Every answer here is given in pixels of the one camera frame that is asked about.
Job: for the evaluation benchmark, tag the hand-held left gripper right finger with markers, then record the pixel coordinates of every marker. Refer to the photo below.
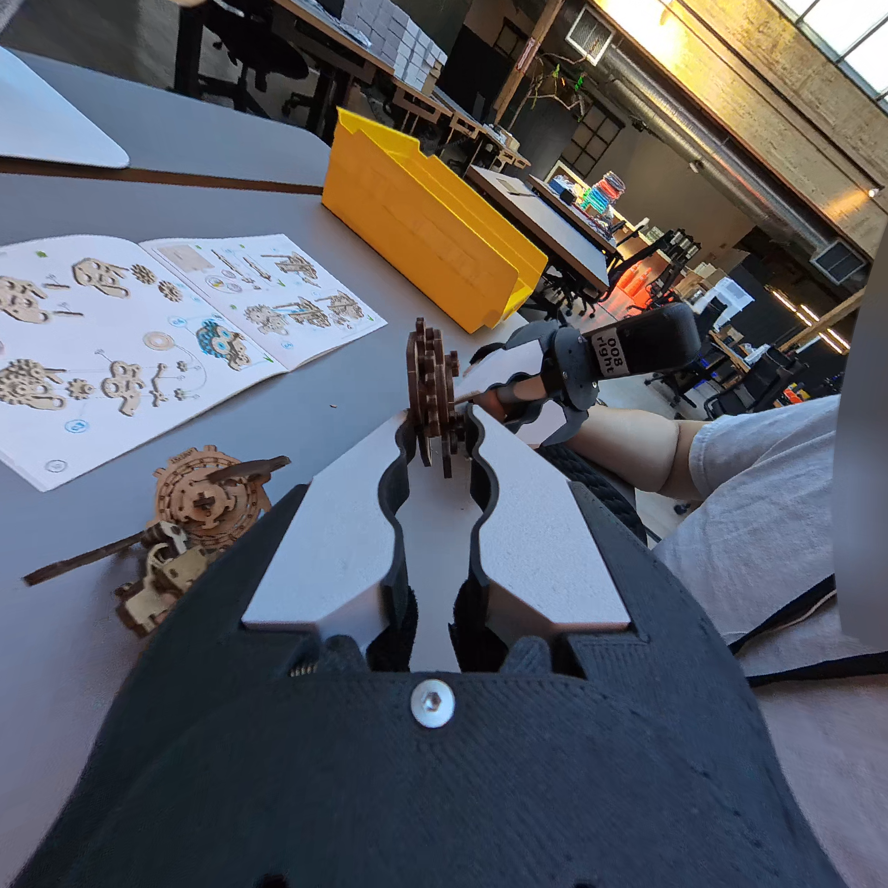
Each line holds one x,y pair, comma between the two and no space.
548,555

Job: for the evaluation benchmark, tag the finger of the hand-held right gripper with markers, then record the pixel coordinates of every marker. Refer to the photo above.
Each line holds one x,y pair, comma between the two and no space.
517,364

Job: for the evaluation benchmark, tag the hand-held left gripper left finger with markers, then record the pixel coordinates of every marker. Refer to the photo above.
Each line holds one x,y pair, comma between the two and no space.
326,555

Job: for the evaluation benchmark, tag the thin wooden stick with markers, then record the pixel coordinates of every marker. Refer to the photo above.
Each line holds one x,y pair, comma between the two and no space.
468,397

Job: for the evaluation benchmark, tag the wooden gear assembly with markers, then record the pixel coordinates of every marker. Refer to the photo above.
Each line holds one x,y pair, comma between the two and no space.
430,388

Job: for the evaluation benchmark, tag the person's right forearm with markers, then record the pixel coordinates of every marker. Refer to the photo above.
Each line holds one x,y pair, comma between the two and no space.
638,451

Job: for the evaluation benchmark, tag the model instruction booklet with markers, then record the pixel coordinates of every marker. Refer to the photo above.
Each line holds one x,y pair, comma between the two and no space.
139,333

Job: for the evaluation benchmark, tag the dark topped desk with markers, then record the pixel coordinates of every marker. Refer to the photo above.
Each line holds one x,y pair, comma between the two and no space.
548,229

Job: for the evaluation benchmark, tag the colourful container stack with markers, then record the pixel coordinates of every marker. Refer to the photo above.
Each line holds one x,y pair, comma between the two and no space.
603,198

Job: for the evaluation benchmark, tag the yellow plastic bin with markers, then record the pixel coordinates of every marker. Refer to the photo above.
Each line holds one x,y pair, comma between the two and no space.
430,222

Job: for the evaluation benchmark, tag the stack of white boxes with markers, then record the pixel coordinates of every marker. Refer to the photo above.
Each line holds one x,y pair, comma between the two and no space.
406,41

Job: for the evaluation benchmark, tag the long wooden desk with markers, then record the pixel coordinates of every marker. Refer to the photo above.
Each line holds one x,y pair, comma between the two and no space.
326,48

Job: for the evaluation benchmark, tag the black office chair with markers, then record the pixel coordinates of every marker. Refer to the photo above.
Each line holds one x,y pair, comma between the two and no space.
257,55

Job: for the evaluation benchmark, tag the instruction sheet on stand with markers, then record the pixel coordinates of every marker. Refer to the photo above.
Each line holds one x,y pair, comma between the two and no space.
48,118

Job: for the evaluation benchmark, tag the wooden model frame with rods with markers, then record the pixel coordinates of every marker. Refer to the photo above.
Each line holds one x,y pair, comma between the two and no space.
201,499

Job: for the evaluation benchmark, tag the wall air vent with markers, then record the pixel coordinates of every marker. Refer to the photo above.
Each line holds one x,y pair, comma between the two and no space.
590,35
838,262

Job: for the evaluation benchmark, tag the metal air duct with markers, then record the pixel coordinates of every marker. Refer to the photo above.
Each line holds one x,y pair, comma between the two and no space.
707,146

